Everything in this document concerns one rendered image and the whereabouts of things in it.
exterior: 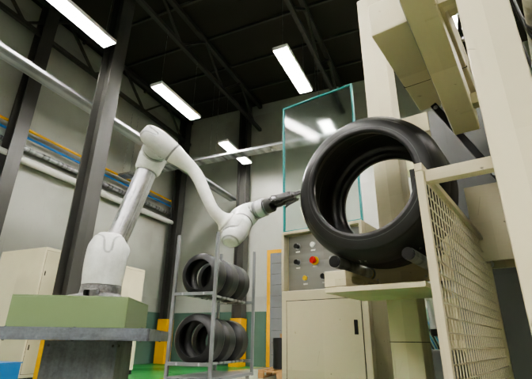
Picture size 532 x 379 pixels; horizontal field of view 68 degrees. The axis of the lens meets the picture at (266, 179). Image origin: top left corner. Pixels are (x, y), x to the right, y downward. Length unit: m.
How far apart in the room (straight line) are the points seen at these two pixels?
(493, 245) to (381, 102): 0.89
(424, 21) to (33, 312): 1.63
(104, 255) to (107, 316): 0.29
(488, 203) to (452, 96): 0.44
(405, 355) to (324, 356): 0.64
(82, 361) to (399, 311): 1.23
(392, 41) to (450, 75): 0.25
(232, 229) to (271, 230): 10.10
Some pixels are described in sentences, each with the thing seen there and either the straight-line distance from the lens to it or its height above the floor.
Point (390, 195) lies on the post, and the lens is 1.93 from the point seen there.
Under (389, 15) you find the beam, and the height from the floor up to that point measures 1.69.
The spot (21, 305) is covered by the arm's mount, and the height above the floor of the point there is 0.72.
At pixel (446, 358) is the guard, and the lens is 0.90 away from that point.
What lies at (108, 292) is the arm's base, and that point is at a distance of 1.69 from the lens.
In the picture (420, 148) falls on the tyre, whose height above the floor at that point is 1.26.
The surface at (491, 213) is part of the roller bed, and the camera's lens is 1.74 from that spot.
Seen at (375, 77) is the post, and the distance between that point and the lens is 2.25.
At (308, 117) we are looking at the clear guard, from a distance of 2.82.
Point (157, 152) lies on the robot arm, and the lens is 1.96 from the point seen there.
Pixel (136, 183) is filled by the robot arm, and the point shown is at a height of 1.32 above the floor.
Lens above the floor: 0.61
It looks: 22 degrees up
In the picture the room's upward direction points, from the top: 1 degrees clockwise
